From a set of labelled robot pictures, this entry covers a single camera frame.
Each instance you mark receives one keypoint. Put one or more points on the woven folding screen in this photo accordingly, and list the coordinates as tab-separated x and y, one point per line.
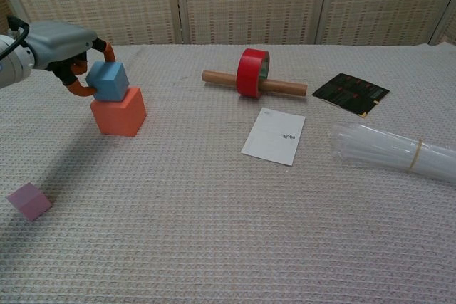
249	1

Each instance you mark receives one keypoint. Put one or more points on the black printed packet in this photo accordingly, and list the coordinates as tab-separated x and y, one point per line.
351	94

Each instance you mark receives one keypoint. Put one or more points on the white paper card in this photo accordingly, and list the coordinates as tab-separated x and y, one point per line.
274	136

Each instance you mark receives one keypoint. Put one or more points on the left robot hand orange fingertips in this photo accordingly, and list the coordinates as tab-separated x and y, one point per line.
57	49

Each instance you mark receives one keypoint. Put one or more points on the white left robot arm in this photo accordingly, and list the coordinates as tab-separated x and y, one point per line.
14	65

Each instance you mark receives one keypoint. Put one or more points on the red tape roll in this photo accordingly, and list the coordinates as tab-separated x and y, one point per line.
249	72

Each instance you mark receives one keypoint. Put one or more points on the clear plastic tube bundle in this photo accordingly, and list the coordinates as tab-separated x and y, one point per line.
388	151

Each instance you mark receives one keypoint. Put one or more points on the woven white tablecloth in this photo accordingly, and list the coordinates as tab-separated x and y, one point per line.
228	211

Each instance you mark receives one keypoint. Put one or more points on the brown wooden rod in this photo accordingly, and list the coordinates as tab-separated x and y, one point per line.
285	87

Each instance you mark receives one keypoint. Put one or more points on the tan rubber band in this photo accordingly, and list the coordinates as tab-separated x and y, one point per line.
417	154

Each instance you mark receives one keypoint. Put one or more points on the orange cube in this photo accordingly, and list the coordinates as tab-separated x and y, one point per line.
119	115

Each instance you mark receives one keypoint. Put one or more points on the blue cube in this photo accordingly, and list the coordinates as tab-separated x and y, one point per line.
108	81

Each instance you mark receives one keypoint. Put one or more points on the pink cube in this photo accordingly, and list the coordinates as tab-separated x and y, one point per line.
30	200

